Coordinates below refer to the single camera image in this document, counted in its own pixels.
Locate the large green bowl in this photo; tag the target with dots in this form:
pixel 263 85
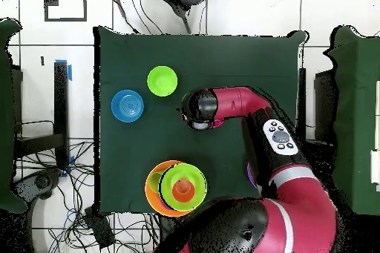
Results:
pixel 196 175

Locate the red-orange cup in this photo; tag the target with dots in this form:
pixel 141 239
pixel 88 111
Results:
pixel 183 190

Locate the green cup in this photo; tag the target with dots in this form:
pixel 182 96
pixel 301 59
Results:
pixel 155 181

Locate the purple bowl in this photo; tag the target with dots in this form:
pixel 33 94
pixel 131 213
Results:
pixel 251 175

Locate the purple cup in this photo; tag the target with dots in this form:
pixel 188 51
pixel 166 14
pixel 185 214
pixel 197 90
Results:
pixel 164 205

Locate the large orange bowl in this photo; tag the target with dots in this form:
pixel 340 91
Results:
pixel 153 202

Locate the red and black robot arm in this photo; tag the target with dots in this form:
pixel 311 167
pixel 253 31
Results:
pixel 237 101

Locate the small green bowl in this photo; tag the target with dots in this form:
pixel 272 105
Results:
pixel 162 81

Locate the blue bowl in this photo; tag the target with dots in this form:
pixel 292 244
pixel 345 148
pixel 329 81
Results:
pixel 127 106

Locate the dark green table cloth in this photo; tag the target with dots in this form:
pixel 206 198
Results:
pixel 178 57

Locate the blue tape strip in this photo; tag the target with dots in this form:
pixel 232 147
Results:
pixel 70 72

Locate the black metal stand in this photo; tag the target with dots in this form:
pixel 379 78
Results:
pixel 61 101

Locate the black power strip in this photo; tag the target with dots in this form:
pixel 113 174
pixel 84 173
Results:
pixel 99 229

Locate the green cloth covered side table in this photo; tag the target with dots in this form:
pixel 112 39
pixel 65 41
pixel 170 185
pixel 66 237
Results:
pixel 356 116
pixel 6 116

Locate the white box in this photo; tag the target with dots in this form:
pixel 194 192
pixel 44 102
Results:
pixel 375 167

